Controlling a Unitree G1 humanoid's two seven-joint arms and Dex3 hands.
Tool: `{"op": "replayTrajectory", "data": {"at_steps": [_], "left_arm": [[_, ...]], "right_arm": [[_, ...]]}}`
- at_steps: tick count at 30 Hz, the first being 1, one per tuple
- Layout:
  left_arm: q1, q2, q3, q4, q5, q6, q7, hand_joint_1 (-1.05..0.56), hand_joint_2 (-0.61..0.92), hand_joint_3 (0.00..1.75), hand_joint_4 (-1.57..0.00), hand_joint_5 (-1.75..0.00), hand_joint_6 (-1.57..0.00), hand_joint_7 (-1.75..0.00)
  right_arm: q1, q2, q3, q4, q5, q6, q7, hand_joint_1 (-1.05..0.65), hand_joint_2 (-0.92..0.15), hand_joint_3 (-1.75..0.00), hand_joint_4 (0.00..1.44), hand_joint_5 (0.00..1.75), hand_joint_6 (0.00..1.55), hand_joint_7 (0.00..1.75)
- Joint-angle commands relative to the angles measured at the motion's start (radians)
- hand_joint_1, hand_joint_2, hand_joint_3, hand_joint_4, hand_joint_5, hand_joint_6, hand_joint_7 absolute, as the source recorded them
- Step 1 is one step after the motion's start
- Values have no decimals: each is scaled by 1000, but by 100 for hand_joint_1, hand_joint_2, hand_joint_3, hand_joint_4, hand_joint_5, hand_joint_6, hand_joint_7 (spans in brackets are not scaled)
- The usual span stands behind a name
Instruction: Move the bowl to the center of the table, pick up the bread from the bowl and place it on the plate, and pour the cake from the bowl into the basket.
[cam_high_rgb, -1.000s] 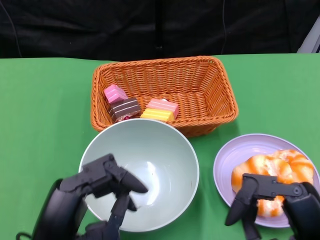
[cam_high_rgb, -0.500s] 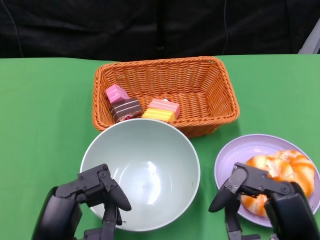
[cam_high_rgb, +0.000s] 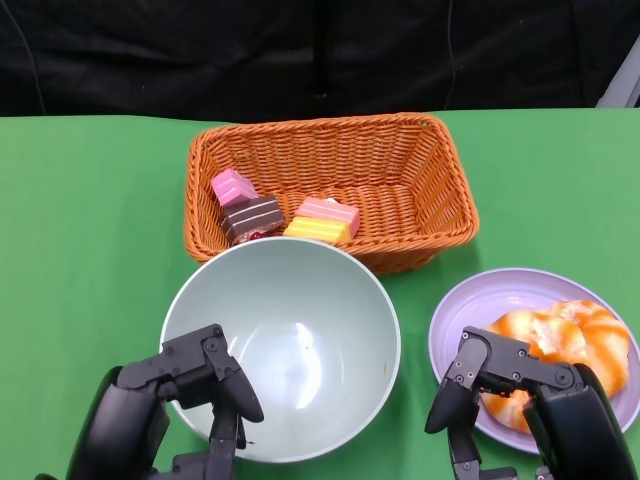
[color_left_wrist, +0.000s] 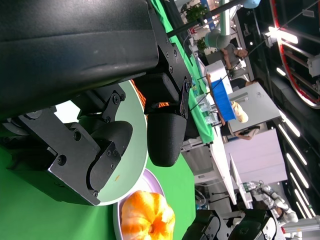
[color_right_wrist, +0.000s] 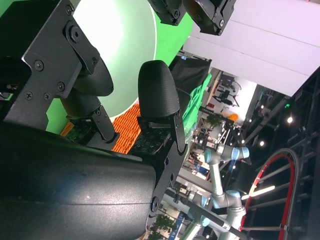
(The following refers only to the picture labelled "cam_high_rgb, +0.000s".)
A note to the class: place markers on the pink striped cake slice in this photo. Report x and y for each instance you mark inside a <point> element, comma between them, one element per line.
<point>230,187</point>

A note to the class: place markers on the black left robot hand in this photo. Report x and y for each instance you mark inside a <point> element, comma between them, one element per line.
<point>130,425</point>

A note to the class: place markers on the orange wicker basket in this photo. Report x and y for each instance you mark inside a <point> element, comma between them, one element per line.
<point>400,175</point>

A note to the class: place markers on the salmon striped cake slice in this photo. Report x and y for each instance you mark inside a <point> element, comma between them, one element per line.
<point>330,210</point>

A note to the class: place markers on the black backdrop curtain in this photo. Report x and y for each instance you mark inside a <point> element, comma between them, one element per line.
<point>150,50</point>

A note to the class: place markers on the black vertical pole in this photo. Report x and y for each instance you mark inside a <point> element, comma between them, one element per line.
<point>320,50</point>

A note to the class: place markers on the lavender plate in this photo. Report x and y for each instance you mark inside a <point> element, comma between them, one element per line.
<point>460,310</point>

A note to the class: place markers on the brown chocolate cake slice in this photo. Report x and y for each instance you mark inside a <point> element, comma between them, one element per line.
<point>252,217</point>

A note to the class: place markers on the green tablecloth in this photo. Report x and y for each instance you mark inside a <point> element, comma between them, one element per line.
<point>75,200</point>

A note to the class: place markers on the white metal frame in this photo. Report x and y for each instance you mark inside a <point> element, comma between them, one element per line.
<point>625,85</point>

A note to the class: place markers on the pale green bowl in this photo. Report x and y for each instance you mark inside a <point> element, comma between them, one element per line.
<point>310,310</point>

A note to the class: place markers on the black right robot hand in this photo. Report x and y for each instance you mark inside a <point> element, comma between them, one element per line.
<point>575,425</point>

